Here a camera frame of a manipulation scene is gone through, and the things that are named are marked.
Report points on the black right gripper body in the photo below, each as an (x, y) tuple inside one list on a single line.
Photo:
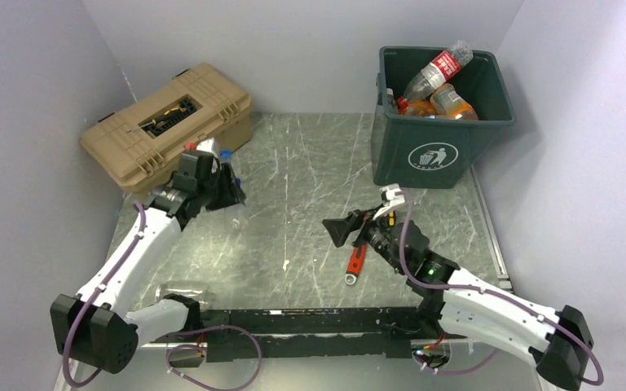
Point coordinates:
[(377, 235)]

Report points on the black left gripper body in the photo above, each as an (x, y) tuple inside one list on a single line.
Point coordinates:
[(221, 191)]

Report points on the small blue label bottle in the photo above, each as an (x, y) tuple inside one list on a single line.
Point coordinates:
[(233, 205)]

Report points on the clear plastic bottle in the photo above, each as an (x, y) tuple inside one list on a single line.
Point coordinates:
[(195, 290)]

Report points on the crushed orange label jug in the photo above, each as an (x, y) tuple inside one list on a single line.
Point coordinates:
[(419, 108)]

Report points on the large orange label bottle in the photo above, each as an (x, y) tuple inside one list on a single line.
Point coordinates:
[(450, 105)]

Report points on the red label clear bottle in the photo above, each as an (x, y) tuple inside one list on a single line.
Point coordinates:
[(437, 72)]

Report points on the red cap clear bottle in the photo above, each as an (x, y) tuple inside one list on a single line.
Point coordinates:
[(393, 107)]

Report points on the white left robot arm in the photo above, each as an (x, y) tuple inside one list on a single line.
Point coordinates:
[(96, 326)]

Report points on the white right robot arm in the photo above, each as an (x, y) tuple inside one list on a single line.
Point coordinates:
[(557, 343)]

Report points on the dark green trash bin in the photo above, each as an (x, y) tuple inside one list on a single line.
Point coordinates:
[(428, 153)]

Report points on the yellow black screwdriver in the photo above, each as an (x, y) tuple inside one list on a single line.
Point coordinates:
[(392, 218)]

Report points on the tan plastic toolbox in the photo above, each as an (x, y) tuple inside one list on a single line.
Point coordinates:
[(139, 146)]

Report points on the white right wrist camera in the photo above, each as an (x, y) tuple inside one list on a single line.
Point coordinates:
[(392, 198)]

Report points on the red handled adjustable wrench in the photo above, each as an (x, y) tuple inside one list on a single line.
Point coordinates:
[(355, 264)]

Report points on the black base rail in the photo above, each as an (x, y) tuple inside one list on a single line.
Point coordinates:
[(392, 332)]

